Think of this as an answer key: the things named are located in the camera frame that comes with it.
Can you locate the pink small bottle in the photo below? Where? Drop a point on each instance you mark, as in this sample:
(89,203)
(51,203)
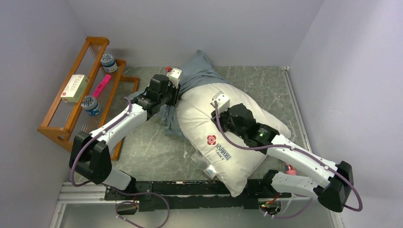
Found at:
(290,170)

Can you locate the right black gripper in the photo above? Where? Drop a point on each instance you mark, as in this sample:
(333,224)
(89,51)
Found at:
(221,116)

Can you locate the white cardboard box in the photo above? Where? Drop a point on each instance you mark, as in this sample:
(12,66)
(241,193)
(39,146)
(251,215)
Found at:
(74,88)

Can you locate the wooden slatted rack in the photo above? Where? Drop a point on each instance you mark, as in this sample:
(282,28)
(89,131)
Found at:
(64,120)

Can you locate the black base crossbar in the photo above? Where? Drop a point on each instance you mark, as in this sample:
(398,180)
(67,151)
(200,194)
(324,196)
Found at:
(195,194)

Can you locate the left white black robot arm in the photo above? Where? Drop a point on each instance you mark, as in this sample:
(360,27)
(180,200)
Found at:
(90,156)

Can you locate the pink marker pen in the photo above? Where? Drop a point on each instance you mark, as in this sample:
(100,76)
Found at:
(101,86)

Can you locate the blue white round jar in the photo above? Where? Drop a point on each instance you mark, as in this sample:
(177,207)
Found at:
(108,63)

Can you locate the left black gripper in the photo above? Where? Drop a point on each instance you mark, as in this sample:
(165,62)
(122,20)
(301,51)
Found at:
(176,92)

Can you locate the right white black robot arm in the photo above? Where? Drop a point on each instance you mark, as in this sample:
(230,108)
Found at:
(326,181)

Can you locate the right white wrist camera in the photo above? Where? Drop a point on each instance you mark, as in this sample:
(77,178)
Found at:
(221,101)

